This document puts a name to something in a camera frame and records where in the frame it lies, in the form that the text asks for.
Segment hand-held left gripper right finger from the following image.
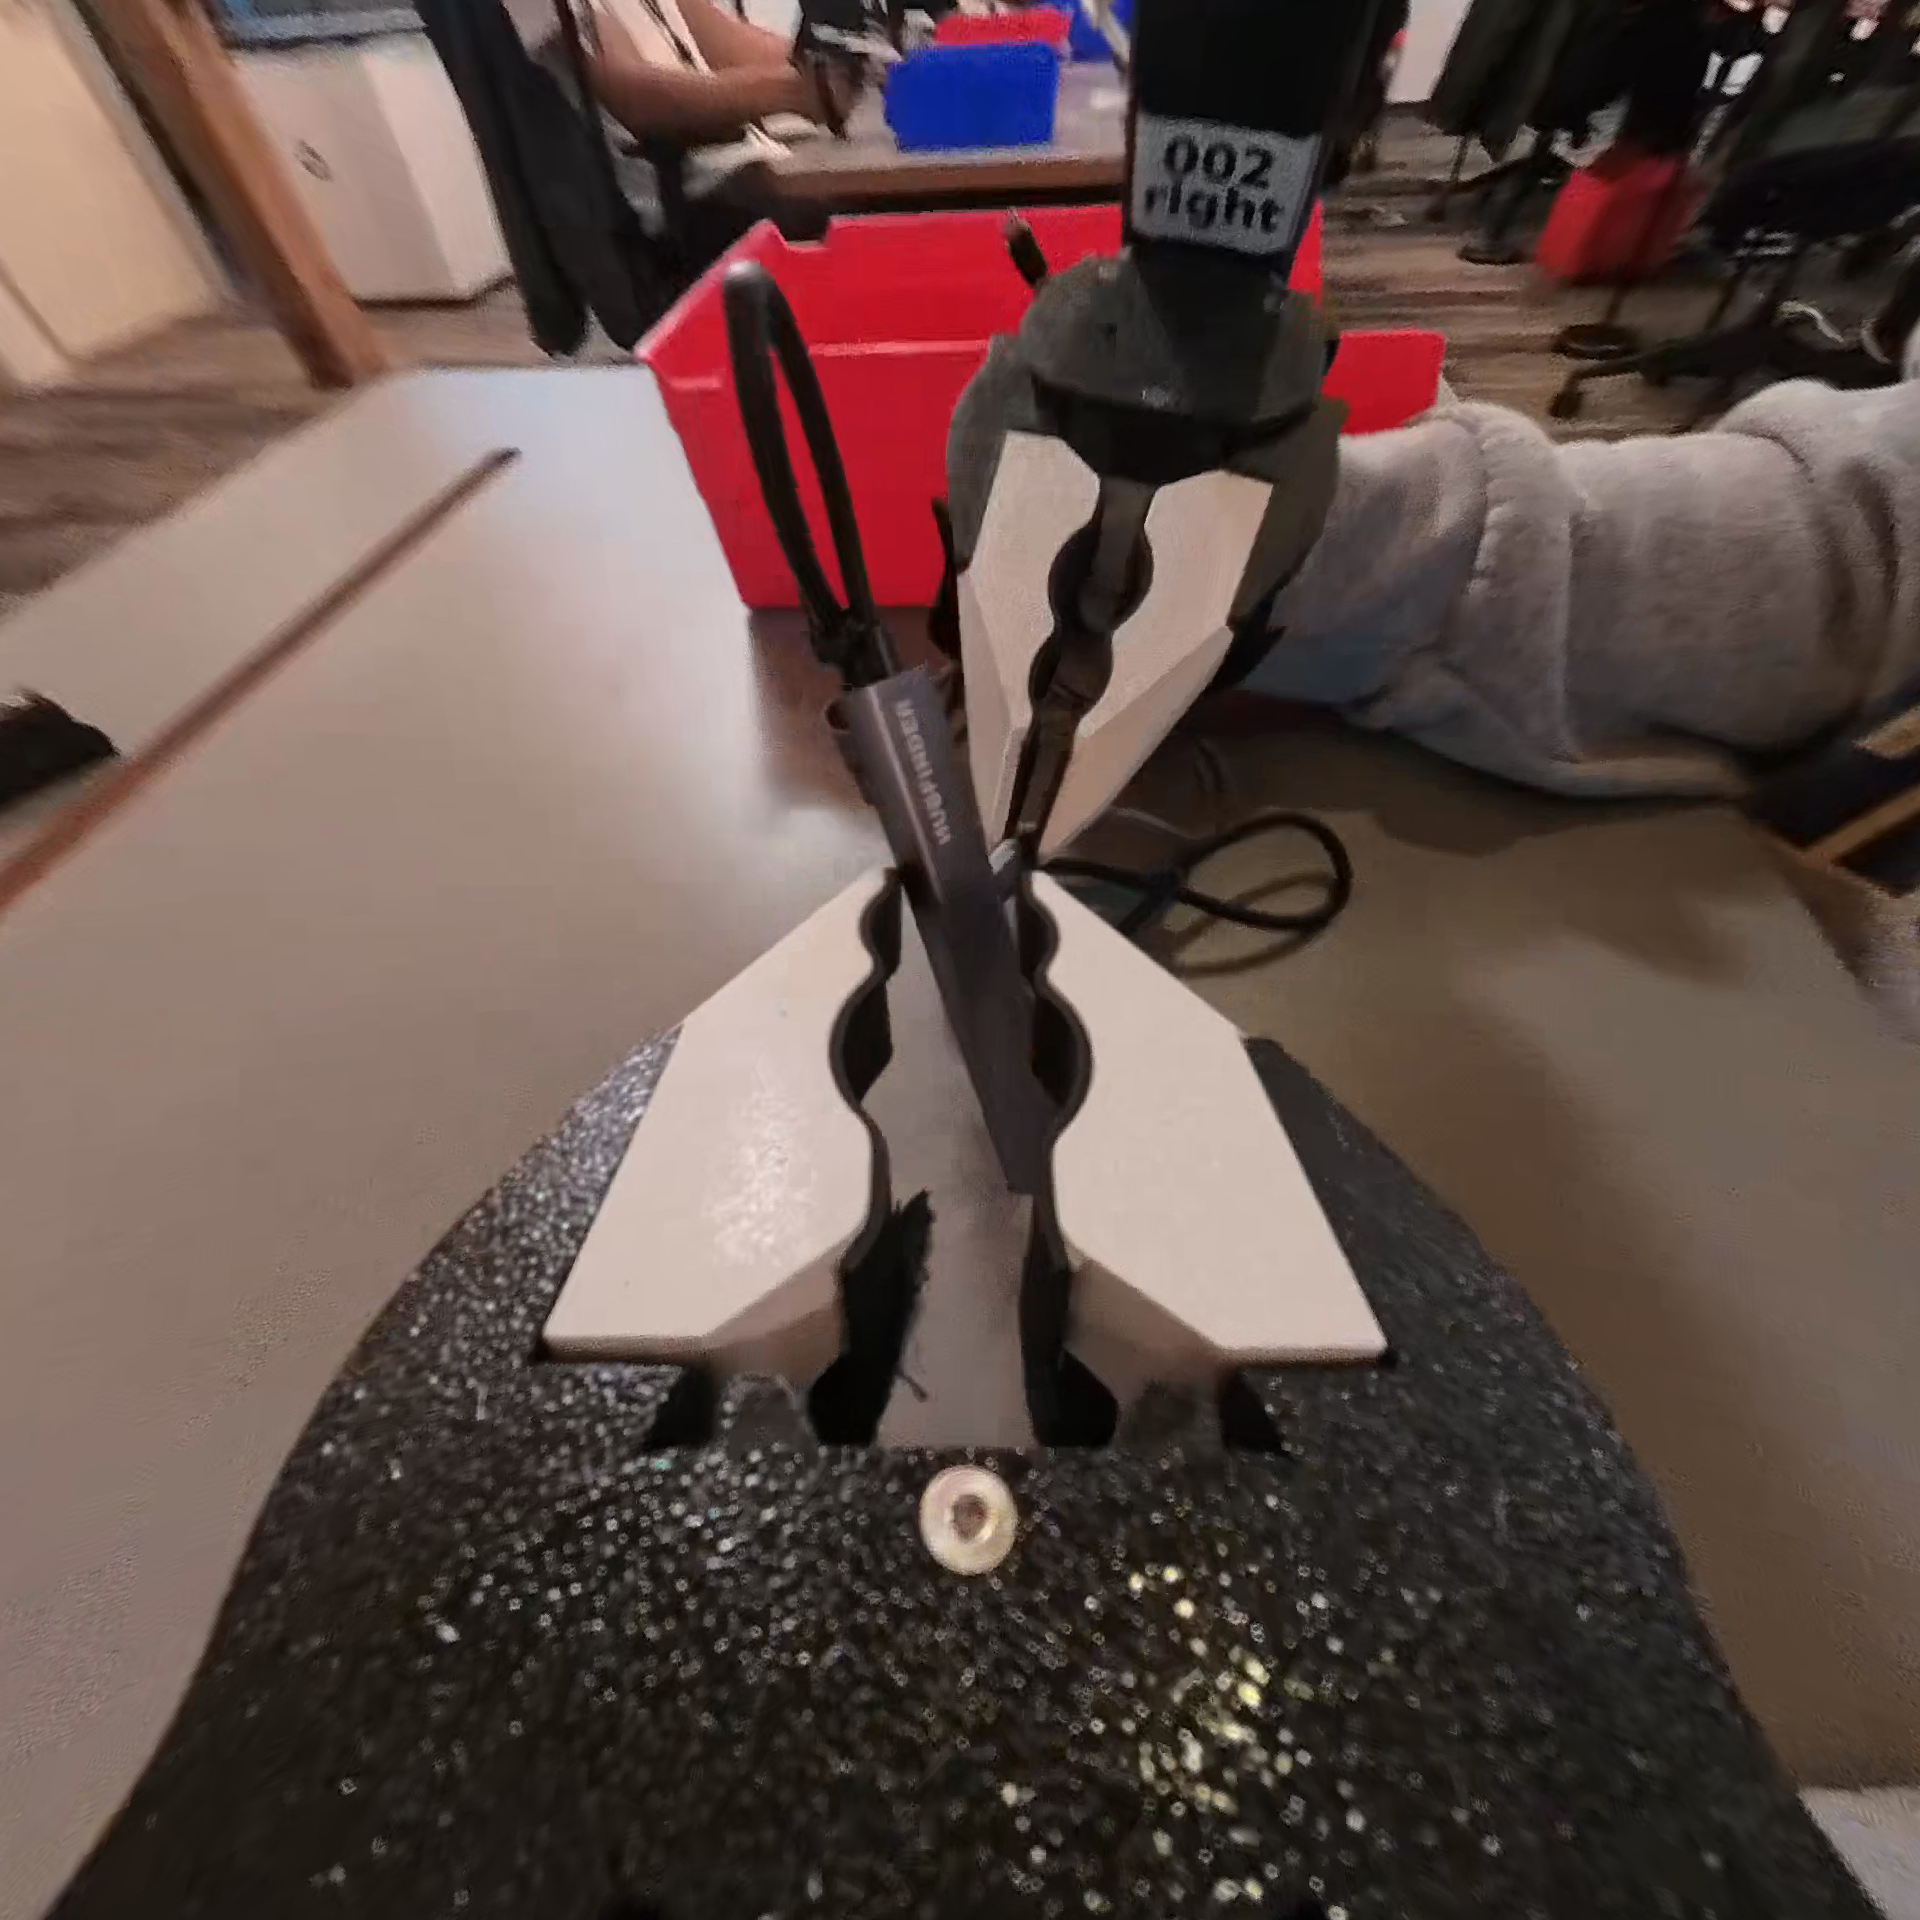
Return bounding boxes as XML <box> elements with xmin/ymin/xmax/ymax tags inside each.
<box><xmin>1016</xmin><ymin>871</ymin><xmax>1392</xmax><ymax>1449</ymax></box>

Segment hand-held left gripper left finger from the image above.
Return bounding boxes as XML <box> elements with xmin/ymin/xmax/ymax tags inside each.
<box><xmin>540</xmin><ymin>867</ymin><xmax>935</xmax><ymax>1445</ymax></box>

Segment dark hanging clothes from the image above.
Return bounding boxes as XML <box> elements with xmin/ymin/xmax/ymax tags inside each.
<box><xmin>1423</xmin><ymin>0</ymin><xmax>1727</xmax><ymax>153</ymax></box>

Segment red plastic bin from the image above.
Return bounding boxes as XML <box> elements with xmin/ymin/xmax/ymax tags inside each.
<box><xmin>632</xmin><ymin>201</ymin><xmax>1448</xmax><ymax>609</ymax></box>

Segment black office chair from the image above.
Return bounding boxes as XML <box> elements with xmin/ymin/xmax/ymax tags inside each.
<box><xmin>1545</xmin><ymin>60</ymin><xmax>1920</xmax><ymax>426</ymax></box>

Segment person's right forearm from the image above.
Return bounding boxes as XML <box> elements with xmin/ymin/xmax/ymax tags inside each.
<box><xmin>1246</xmin><ymin>337</ymin><xmax>1920</xmax><ymax>797</ymax></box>

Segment small black box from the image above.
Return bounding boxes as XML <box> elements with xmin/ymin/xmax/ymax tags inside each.
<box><xmin>0</xmin><ymin>695</ymin><xmax>119</xmax><ymax>808</ymax></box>

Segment dark hanging coat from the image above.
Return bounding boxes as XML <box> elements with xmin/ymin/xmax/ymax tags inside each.
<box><xmin>416</xmin><ymin>0</ymin><xmax>677</xmax><ymax>356</ymax></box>

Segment white cabinet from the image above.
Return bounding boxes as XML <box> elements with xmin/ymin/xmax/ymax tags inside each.
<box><xmin>231</xmin><ymin>29</ymin><xmax>514</xmax><ymax>306</ymax></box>

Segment small blue bin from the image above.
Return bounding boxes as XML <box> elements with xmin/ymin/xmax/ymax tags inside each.
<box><xmin>882</xmin><ymin>41</ymin><xmax>1062</xmax><ymax>153</ymax></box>

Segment dark grey usb hub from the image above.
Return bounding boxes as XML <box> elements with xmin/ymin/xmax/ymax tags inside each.
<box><xmin>831</xmin><ymin>674</ymin><xmax>1068</xmax><ymax>1194</ymax></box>

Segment red bag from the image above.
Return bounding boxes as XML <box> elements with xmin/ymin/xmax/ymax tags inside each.
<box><xmin>1533</xmin><ymin>140</ymin><xmax>1706</xmax><ymax>289</ymax></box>

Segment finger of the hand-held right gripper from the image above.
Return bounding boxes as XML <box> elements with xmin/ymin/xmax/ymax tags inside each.
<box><xmin>1030</xmin><ymin>468</ymin><xmax>1280</xmax><ymax>860</ymax></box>
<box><xmin>958</xmin><ymin>432</ymin><xmax>1112</xmax><ymax>853</ymax></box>

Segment wooden post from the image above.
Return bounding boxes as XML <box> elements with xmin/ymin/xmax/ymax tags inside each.
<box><xmin>81</xmin><ymin>0</ymin><xmax>394</xmax><ymax>394</ymax></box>

